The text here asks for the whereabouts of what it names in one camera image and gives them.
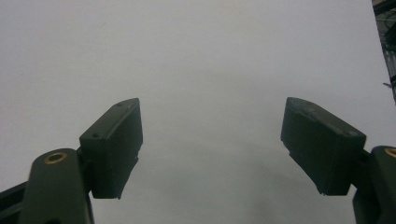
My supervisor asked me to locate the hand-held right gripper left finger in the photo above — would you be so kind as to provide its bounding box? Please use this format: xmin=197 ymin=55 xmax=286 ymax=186
xmin=78 ymin=97 xmax=144 ymax=200

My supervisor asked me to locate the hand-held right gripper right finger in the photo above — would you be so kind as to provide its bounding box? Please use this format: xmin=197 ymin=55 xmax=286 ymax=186
xmin=280 ymin=96 xmax=367 ymax=197

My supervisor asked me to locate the metal stand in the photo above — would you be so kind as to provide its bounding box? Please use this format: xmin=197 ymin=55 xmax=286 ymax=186
xmin=372 ymin=0 xmax=396 ymax=104

